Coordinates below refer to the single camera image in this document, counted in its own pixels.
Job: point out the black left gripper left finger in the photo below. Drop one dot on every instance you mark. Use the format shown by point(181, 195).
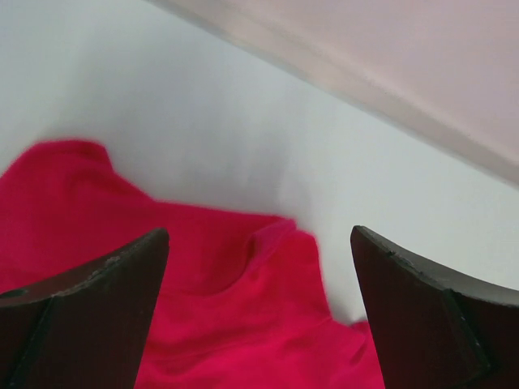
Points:
point(86, 327)

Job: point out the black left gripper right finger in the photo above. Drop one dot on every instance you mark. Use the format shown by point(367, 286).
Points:
point(432, 326)

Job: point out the crimson red t shirt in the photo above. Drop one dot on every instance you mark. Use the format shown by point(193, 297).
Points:
point(242, 302)

